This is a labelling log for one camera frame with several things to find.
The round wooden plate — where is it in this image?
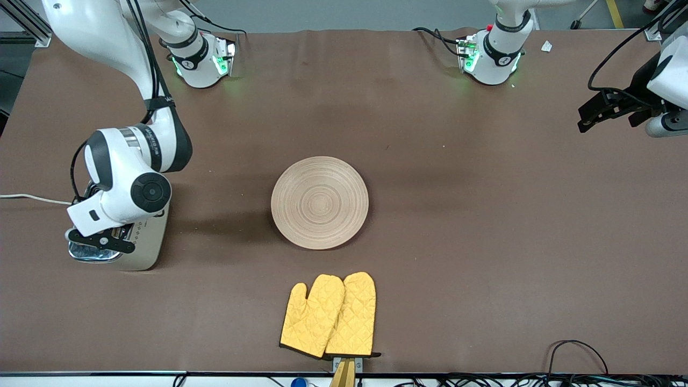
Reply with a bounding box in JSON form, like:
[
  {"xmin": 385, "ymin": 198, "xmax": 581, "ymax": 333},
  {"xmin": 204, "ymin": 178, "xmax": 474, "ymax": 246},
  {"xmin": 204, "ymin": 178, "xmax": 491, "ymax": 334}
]
[{"xmin": 270, "ymin": 156, "xmax": 370, "ymax": 250}]

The chrome and cream toaster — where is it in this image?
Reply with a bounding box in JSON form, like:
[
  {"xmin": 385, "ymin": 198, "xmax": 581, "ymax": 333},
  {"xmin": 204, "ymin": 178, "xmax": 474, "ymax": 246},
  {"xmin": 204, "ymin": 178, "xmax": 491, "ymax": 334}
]
[{"xmin": 67, "ymin": 183, "xmax": 170, "ymax": 271}]

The white stand leg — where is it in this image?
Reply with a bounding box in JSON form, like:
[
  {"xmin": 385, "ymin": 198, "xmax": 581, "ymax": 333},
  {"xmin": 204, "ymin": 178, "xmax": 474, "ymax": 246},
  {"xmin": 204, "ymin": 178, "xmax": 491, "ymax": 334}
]
[{"xmin": 570, "ymin": 0, "xmax": 598, "ymax": 30}]

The yellow quilted oven mitt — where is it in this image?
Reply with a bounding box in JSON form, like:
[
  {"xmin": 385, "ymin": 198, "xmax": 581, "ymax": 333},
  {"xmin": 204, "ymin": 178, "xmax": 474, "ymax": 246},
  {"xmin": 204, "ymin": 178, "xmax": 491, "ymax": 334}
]
[
  {"xmin": 279, "ymin": 275, "xmax": 346, "ymax": 359},
  {"xmin": 324, "ymin": 271, "xmax": 381, "ymax": 359}
]

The wooden stick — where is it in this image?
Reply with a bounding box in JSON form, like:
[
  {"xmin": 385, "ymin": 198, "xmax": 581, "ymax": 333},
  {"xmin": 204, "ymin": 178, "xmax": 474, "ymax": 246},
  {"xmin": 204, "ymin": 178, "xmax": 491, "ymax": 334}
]
[{"xmin": 330, "ymin": 359, "xmax": 356, "ymax": 387}]

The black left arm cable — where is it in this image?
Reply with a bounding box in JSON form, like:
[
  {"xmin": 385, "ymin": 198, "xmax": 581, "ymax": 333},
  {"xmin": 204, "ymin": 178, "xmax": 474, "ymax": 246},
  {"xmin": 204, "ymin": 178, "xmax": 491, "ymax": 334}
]
[{"xmin": 587, "ymin": 0, "xmax": 688, "ymax": 92}]

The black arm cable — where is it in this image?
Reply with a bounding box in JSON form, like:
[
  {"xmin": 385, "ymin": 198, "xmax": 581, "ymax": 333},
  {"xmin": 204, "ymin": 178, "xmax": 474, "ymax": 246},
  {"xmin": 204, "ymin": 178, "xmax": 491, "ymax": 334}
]
[
  {"xmin": 70, "ymin": 0, "xmax": 162, "ymax": 202},
  {"xmin": 587, "ymin": 0, "xmax": 688, "ymax": 92}
]

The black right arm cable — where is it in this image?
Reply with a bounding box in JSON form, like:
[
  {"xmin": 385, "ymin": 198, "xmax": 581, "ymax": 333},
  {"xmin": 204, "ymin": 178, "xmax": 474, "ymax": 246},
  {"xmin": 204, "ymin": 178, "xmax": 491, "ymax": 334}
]
[{"xmin": 70, "ymin": 0, "xmax": 162, "ymax": 202}]

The white toaster power cable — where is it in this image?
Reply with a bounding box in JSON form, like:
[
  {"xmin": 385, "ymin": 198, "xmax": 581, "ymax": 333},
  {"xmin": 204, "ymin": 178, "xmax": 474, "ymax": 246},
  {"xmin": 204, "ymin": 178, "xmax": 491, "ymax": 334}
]
[{"xmin": 0, "ymin": 193, "xmax": 73, "ymax": 206}]

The black left base cable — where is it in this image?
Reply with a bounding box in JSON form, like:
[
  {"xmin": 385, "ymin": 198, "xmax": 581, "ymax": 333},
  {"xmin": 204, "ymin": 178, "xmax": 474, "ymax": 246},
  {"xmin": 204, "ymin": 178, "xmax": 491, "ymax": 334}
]
[{"xmin": 412, "ymin": 27, "xmax": 464, "ymax": 57}]

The black base cable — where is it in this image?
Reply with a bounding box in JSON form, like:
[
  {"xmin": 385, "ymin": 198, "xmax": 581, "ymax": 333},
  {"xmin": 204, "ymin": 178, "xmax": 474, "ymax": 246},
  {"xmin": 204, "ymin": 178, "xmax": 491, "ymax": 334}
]
[
  {"xmin": 412, "ymin": 27, "xmax": 464, "ymax": 57},
  {"xmin": 177, "ymin": 0, "xmax": 247, "ymax": 38}
]

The aluminium frame profile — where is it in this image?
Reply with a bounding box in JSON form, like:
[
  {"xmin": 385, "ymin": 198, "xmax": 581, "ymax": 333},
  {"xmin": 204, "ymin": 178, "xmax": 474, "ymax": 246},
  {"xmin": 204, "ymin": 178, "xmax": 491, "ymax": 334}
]
[{"xmin": 0, "ymin": 0, "xmax": 53, "ymax": 48}]

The black looped cable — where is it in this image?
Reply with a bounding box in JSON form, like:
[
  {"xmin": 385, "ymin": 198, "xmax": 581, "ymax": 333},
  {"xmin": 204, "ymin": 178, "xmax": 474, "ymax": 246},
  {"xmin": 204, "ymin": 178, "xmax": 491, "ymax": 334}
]
[{"xmin": 547, "ymin": 340, "xmax": 610, "ymax": 377}]

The black right base cable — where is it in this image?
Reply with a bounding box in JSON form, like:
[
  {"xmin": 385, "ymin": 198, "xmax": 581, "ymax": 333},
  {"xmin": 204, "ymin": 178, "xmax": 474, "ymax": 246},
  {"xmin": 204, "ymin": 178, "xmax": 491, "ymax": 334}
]
[{"xmin": 177, "ymin": 0, "xmax": 247, "ymax": 38}]

